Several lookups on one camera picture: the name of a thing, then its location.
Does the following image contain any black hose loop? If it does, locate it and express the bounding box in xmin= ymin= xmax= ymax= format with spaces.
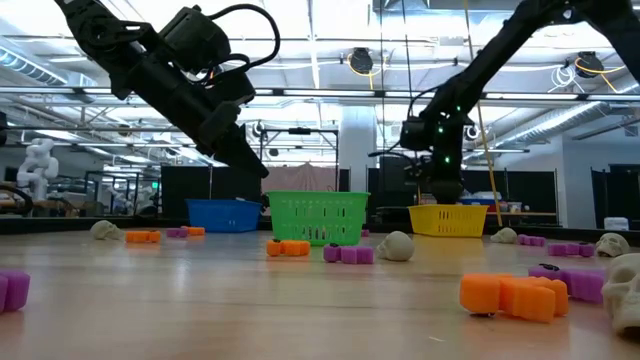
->
xmin=0 ymin=181 xmax=36 ymax=218

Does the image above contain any blue lid storage box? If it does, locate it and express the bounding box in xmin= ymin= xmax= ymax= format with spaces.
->
xmin=458 ymin=190 xmax=503 ymax=207

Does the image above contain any blue plastic basket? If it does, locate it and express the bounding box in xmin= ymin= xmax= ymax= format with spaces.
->
xmin=185 ymin=198 xmax=263 ymax=234

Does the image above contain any green plastic basket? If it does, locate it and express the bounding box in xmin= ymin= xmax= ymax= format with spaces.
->
xmin=264 ymin=190 xmax=372 ymax=247

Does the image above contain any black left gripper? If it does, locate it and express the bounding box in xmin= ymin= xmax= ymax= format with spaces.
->
xmin=127 ymin=59 xmax=270 ymax=180

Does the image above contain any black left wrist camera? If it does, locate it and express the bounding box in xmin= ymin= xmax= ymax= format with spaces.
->
xmin=205 ymin=71 xmax=257 ymax=109

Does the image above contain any black partition panel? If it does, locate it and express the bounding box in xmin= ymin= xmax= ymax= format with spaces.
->
xmin=590 ymin=163 xmax=640 ymax=232
xmin=159 ymin=165 xmax=263 ymax=219
xmin=367 ymin=167 xmax=560 ymax=225

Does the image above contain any beige skull decoration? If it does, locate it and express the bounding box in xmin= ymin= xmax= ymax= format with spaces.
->
xmin=375 ymin=230 xmax=416 ymax=263
xmin=89 ymin=219 xmax=126 ymax=242
xmin=594 ymin=232 xmax=631 ymax=259
xmin=490 ymin=227 xmax=519 ymax=245
xmin=601 ymin=252 xmax=640 ymax=337

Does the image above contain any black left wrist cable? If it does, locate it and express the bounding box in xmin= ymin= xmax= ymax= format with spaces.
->
xmin=202 ymin=3 xmax=282 ymax=86

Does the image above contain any yellow plastic basket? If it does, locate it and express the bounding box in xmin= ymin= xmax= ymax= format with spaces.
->
xmin=407 ymin=203 xmax=490 ymax=238

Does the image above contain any black ceiling cable reel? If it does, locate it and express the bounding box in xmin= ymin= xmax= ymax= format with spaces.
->
xmin=347 ymin=46 xmax=375 ymax=77
xmin=573 ymin=50 xmax=600 ymax=80

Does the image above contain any black stand frame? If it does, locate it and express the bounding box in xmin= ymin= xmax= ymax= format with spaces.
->
xmin=257 ymin=126 xmax=341 ymax=194

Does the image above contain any yellow hanging cable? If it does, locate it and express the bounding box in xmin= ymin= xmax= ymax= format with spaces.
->
xmin=462 ymin=0 xmax=504 ymax=227

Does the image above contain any pink cloth curtain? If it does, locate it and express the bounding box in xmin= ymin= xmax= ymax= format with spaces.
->
xmin=260 ymin=161 xmax=342 ymax=194

